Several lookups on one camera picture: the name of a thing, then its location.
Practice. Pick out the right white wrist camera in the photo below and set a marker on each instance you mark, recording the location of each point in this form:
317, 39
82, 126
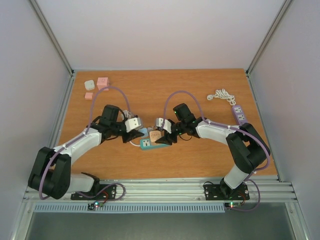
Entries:
163, 124

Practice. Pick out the small blue plug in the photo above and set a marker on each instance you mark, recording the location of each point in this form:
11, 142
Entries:
144, 131

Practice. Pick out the right small circuit board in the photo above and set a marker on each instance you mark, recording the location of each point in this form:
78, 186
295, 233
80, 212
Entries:
232, 204

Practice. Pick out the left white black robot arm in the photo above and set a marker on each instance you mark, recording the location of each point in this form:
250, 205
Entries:
51, 172

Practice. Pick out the teal power strip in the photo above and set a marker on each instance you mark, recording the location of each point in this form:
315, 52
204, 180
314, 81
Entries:
146, 144

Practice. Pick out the small circuit board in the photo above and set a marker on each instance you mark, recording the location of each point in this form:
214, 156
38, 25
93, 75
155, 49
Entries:
95, 205
232, 204

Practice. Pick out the purple power strip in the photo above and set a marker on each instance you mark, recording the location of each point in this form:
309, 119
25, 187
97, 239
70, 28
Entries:
239, 115

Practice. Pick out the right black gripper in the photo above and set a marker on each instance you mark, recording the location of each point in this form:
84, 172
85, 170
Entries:
168, 139

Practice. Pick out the white plug adapter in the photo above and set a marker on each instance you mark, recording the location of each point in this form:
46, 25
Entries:
89, 85

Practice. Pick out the left small circuit board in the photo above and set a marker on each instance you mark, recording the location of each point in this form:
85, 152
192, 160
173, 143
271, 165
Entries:
95, 205

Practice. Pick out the large pink cube plug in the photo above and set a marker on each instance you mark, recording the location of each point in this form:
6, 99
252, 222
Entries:
102, 82

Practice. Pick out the small pink plug adapter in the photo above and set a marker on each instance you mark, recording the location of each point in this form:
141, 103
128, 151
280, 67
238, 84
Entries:
88, 95

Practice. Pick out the aluminium front rail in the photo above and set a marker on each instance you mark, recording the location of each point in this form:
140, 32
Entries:
192, 190

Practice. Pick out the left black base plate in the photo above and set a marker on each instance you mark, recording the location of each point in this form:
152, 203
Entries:
102, 192

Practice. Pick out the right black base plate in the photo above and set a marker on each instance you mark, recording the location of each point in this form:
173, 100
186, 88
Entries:
212, 192

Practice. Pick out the blue slotted cable duct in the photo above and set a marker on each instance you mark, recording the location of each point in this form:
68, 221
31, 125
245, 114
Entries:
129, 208

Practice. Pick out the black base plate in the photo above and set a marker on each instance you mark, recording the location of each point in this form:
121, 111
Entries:
212, 192
102, 192

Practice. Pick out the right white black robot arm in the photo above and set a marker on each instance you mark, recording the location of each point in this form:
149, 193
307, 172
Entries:
246, 146

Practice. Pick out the wooden cube plug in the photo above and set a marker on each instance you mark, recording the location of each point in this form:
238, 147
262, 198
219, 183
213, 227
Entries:
154, 135

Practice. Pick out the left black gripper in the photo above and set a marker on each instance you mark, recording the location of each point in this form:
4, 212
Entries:
132, 135

